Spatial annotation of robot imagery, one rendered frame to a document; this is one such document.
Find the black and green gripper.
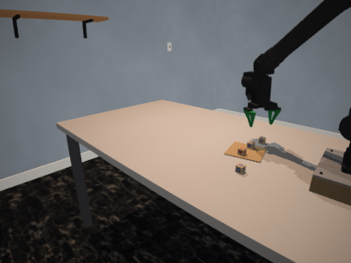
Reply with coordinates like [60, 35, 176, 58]
[243, 89, 281, 127]

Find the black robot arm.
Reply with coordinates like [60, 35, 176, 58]
[242, 0, 351, 175]

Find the tan flat mat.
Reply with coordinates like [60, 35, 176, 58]
[224, 142, 267, 162]

